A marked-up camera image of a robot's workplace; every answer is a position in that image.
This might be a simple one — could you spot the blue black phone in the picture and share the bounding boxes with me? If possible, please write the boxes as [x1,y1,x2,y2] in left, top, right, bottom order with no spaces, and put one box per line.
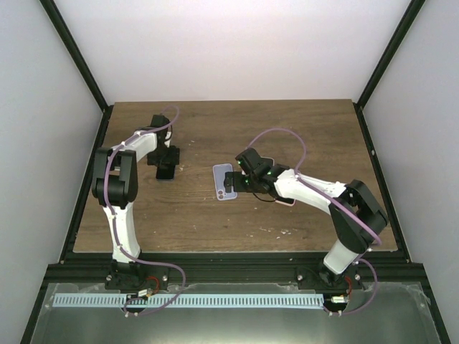
[156,166,176,181]

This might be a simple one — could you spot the black frame post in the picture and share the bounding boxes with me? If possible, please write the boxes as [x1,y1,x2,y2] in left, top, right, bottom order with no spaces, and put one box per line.
[354,0,427,108]
[38,0,110,115]

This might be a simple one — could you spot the black right frame post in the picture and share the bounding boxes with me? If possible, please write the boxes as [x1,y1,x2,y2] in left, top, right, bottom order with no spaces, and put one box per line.
[354,0,427,108]

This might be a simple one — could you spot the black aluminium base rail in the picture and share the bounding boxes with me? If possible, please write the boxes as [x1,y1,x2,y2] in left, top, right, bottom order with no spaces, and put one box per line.
[43,252,428,290]

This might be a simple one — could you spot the light blue slotted cable duct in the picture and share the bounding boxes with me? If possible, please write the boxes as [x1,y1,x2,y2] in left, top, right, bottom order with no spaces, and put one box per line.
[52,293,324,310]

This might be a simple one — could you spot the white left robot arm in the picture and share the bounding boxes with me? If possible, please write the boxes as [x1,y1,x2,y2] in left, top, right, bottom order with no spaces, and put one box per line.
[92,114,180,264]

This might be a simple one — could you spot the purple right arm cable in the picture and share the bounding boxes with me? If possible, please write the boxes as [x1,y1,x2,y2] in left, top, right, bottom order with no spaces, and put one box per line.
[245,128,383,318]

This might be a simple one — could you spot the pink phone case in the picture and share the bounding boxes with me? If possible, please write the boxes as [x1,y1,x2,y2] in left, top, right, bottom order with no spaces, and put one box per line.
[275,199,295,206]

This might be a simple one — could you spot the grey metal front plate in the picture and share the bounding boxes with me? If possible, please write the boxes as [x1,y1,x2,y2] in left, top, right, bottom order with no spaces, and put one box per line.
[30,282,441,343]

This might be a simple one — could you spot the black left frame post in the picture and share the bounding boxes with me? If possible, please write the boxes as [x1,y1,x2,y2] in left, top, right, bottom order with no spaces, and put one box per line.
[38,0,110,115]

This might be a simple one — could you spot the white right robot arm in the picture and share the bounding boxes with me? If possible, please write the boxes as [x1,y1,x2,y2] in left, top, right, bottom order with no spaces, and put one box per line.
[214,166,389,289]

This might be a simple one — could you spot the lavender phone case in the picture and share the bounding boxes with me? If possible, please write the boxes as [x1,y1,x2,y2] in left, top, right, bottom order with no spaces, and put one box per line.
[212,163,237,201]

